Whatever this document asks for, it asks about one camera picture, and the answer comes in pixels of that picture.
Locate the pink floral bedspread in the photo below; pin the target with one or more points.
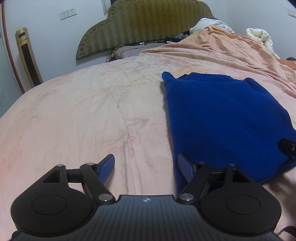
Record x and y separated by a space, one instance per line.
119 108

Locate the white wall switch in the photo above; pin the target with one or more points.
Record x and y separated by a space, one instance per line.
291 13

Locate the olive striped headboard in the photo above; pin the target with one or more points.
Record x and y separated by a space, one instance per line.
130 22

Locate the dark clothes near pillow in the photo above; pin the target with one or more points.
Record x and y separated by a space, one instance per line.
177 38

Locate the gold tower air conditioner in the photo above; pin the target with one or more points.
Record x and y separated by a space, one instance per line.
27 57

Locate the white double wall socket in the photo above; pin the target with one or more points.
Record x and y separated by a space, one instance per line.
67 13

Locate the white crumpled quilt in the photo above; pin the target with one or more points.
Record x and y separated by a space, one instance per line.
205 22

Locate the dark patterned cloth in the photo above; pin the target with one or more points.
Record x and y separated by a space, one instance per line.
291 59

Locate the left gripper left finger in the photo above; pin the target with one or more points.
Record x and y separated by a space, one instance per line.
63 200

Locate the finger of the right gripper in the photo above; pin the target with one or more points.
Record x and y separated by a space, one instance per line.
288 147

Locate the cream crumpled blanket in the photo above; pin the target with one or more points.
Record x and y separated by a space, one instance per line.
262 36

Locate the blue beaded sweater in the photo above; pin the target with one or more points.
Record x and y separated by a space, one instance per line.
219 120

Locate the dark window white frame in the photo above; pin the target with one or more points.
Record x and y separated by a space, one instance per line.
106 4

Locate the brown patterned pillow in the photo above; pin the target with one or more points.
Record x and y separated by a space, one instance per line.
126 51

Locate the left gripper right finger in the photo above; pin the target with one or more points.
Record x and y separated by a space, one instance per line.
228 199

